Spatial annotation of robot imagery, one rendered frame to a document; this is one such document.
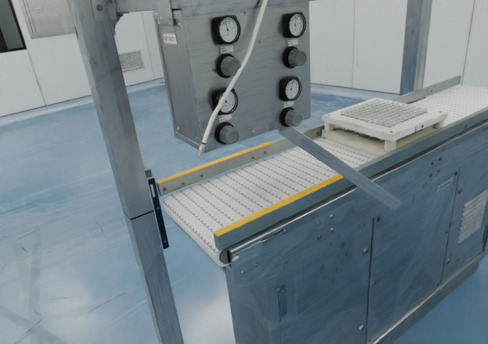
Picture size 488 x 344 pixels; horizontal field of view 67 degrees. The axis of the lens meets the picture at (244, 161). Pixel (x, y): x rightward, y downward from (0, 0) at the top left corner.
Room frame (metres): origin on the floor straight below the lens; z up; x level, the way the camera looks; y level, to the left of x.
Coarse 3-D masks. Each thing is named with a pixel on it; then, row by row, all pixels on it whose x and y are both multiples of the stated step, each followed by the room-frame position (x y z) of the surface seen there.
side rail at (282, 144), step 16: (448, 80) 1.42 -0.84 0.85; (400, 96) 1.27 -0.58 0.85; (416, 96) 1.31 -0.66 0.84; (320, 128) 1.05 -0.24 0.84; (272, 144) 0.95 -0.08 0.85; (288, 144) 0.98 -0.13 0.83; (240, 160) 0.89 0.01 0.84; (192, 176) 0.81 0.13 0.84; (208, 176) 0.84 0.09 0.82; (160, 192) 0.77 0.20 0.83
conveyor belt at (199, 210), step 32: (448, 96) 1.33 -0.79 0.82; (480, 96) 1.29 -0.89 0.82; (288, 160) 0.90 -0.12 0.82; (352, 160) 0.86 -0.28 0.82; (192, 192) 0.78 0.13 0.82; (224, 192) 0.76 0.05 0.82; (256, 192) 0.74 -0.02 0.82; (288, 192) 0.73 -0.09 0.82; (192, 224) 0.65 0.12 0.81; (224, 224) 0.63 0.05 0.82
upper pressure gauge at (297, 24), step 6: (294, 12) 0.58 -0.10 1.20; (300, 12) 0.59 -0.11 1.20; (282, 18) 0.59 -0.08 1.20; (288, 18) 0.58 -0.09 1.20; (294, 18) 0.58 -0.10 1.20; (300, 18) 0.59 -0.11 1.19; (288, 24) 0.58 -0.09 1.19; (294, 24) 0.58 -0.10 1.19; (300, 24) 0.59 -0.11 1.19; (288, 30) 0.58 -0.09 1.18; (294, 30) 0.58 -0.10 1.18; (300, 30) 0.59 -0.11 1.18; (288, 36) 0.58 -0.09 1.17; (294, 36) 0.58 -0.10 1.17
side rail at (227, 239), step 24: (480, 120) 1.02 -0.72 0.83; (408, 144) 0.85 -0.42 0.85; (432, 144) 0.89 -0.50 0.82; (360, 168) 0.74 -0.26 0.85; (384, 168) 0.78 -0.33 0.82; (312, 192) 0.66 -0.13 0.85; (336, 192) 0.70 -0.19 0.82; (264, 216) 0.59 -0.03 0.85; (288, 216) 0.62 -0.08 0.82; (216, 240) 0.54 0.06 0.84; (240, 240) 0.56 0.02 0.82
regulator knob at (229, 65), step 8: (224, 48) 0.53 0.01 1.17; (232, 48) 0.54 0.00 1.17; (224, 56) 0.53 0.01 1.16; (232, 56) 0.53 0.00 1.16; (216, 64) 0.52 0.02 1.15; (224, 64) 0.51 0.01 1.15; (232, 64) 0.51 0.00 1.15; (240, 64) 0.52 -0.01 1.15; (224, 72) 0.51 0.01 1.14; (232, 72) 0.51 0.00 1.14
